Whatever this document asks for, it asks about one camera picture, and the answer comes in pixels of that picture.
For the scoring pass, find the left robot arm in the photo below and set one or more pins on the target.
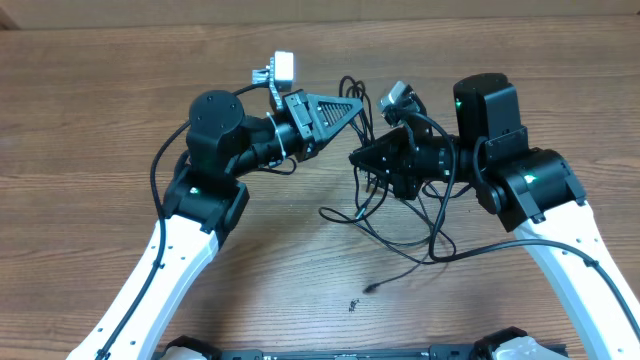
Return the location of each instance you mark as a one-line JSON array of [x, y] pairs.
[[228, 135]]

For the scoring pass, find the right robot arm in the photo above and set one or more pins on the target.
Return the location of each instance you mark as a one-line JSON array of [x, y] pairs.
[[534, 193]]

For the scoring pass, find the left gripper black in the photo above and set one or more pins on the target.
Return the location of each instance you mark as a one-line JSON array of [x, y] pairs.
[[297, 110]]

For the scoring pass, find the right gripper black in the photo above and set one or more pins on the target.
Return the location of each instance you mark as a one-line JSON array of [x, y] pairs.
[[404, 163]]

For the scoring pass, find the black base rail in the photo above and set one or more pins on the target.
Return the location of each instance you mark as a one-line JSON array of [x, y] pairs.
[[509, 343]]

